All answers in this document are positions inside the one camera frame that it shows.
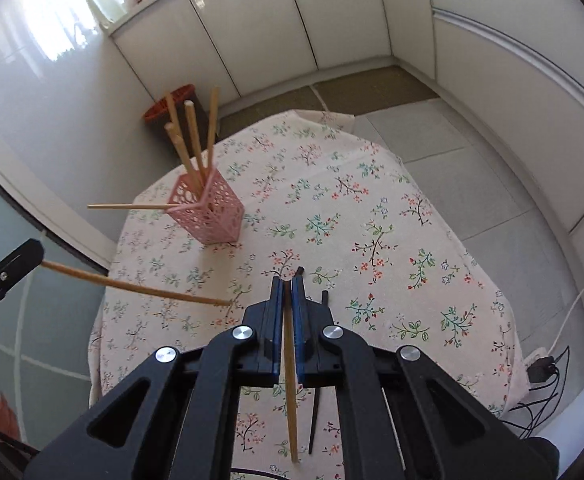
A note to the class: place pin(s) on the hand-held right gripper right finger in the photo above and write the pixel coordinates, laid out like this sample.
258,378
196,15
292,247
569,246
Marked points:
299,325

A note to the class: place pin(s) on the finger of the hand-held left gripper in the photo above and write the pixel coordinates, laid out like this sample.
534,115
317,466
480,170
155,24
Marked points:
7,270

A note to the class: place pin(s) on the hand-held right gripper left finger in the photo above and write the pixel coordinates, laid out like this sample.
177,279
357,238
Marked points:
277,325

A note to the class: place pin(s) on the bamboo chopstick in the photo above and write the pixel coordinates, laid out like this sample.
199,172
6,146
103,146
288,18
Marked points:
137,287
292,420
127,206
181,157
194,135
213,120
176,120

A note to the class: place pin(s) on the pink perforated utensil holder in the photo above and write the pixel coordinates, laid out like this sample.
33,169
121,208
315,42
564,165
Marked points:
212,215

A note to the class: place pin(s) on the frosted glass sliding door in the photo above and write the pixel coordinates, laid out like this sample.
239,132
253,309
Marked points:
47,350

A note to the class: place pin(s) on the floral tablecloth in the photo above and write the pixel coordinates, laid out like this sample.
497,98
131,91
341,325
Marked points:
371,185

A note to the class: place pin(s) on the olive floor mat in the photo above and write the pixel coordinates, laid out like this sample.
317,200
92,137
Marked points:
371,87
272,107

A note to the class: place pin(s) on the brown trash bin red liner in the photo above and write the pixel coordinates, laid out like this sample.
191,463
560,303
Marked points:
157,110

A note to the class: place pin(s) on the black power adapter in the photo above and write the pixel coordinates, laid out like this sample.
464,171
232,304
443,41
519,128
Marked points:
541,367

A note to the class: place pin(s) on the white lower kitchen cabinets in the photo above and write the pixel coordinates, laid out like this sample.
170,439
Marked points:
347,10

